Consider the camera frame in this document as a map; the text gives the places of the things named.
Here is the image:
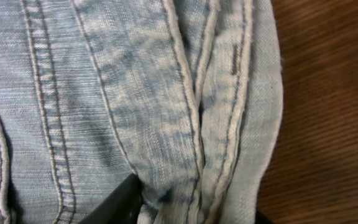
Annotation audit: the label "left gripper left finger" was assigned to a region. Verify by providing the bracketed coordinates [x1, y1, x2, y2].
[80, 174, 143, 224]

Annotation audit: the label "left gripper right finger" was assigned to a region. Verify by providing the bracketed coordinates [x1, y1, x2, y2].
[255, 210, 274, 224]

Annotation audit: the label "light blue denim shorts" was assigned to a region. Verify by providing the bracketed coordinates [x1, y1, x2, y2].
[0, 0, 283, 223]

